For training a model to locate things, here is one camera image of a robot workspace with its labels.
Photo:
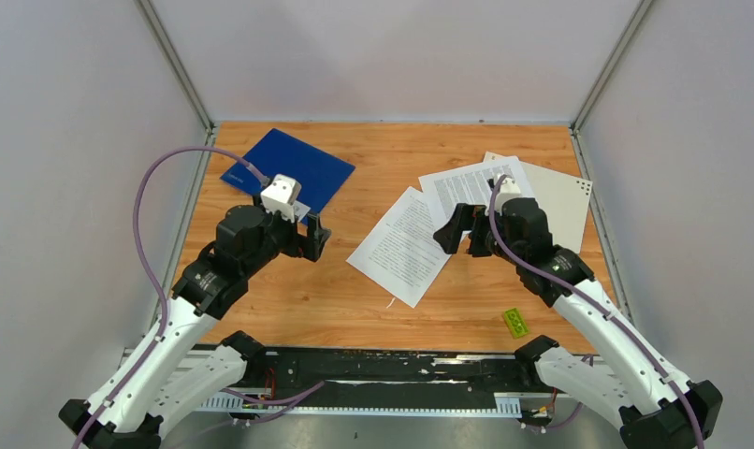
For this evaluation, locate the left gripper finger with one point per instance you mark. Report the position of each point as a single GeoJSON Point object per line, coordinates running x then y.
{"type": "Point", "coordinates": [316, 237]}
{"type": "Point", "coordinates": [298, 246]}

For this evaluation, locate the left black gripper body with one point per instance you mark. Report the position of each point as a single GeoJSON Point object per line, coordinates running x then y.
{"type": "Point", "coordinates": [280, 233]}

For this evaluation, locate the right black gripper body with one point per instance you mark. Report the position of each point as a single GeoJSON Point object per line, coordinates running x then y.
{"type": "Point", "coordinates": [514, 247]}

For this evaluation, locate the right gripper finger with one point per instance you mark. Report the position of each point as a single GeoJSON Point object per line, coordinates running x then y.
{"type": "Point", "coordinates": [476, 236]}
{"type": "Point", "coordinates": [450, 235]}

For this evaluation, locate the printed paper sheet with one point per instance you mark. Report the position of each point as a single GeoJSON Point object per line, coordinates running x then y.
{"type": "Point", "coordinates": [469, 184]}
{"type": "Point", "coordinates": [399, 253]}

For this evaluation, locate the blue file folder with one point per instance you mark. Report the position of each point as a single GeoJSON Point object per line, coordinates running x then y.
{"type": "Point", "coordinates": [320, 174]}

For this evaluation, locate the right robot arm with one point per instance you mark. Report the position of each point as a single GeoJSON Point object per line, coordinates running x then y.
{"type": "Point", "coordinates": [651, 403]}

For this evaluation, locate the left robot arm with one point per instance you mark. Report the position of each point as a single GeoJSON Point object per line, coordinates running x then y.
{"type": "Point", "coordinates": [142, 402]}

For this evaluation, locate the beige card sheet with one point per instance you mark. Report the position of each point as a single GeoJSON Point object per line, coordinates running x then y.
{"type": "Point", "coordinates": [565, 200]}

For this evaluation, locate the green toy brick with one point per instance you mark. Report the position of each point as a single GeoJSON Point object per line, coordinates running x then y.
{"type": "Point", "coordinates": [515, 323]}

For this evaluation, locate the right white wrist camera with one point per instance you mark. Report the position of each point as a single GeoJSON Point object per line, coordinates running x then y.
{"type": "Point", "coordinates": [504, 189]}

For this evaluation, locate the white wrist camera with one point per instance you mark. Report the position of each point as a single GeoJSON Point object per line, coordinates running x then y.
{"type": "Point", "coordinates": [504, 189]}
{"type": "Point", "coordinates": [281, 197]}

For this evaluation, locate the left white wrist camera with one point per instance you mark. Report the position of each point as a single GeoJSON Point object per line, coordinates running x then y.
{"type": "Point", "coordinates": [281, 197]}

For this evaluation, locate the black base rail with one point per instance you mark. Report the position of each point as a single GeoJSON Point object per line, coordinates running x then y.
{"type": "Point", "coordinates": [365, 382]}

